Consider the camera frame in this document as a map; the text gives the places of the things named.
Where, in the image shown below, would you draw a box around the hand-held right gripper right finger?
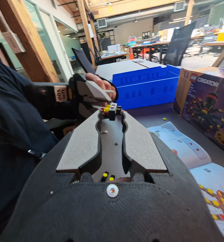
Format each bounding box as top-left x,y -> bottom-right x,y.
121,111 -> 168,175

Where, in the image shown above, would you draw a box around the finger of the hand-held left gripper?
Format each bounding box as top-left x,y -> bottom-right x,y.
78,102 -> 105,120
85,80 -> 115,103

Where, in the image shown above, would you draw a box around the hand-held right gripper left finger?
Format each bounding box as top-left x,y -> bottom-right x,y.
56,110 -> 102,175

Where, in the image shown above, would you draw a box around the small lego spider body assembly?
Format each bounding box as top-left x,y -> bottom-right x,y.
101,102 -> 123,121

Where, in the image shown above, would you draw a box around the person's left forearm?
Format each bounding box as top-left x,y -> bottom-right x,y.
0,55 -> 80,152

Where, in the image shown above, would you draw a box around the lego instruction booklet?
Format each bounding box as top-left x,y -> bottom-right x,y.
147,121 -> 224,242

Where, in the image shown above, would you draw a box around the purple lego set box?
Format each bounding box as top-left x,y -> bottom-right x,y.
172,66 -> 224,156

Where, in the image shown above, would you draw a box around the person's left hand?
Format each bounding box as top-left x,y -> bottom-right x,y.
85,73 -> 118,107

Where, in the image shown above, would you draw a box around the dark office chair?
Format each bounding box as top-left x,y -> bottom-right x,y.
71,48 -> 97,74

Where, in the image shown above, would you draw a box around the blue plastic bin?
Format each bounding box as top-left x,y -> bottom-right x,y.
112,64 -> 181,110

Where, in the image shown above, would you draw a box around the wooden background desk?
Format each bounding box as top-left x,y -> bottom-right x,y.
125,41 -> 171,64

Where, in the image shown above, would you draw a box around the black mesh office chair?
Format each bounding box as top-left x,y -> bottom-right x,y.
163,20 -> 198,66

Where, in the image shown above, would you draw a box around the wooden post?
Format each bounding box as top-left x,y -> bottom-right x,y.
77,0 -> 98,69
0,0 -> 60,83

